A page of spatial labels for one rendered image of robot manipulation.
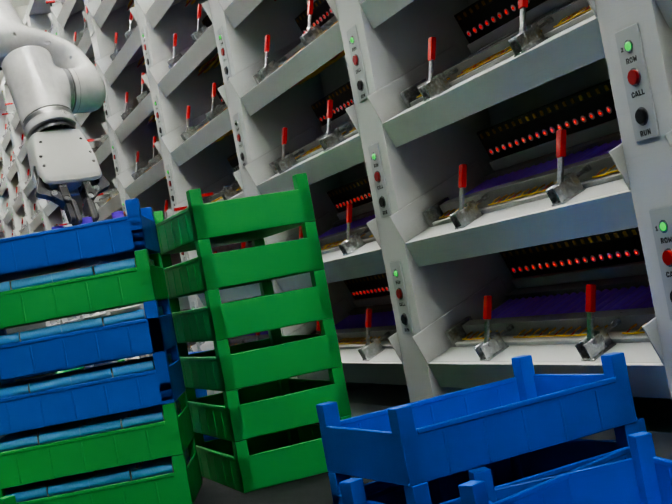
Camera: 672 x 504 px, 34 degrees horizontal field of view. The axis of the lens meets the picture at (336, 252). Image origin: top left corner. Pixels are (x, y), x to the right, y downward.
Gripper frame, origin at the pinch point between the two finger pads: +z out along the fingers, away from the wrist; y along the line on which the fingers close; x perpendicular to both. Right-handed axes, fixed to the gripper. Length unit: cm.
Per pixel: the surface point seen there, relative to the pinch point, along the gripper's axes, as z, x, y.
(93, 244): 7.0, 2.4, 1.0
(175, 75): -80, -69, -69
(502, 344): 46, 25, -44
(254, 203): 8.5, 10.7, -23.5
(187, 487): 44.2, -10.8, -5.4
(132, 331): 20.7, -2.0, -2.0
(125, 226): 6.5, 5.5, -3.6
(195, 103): -83, -86, -81
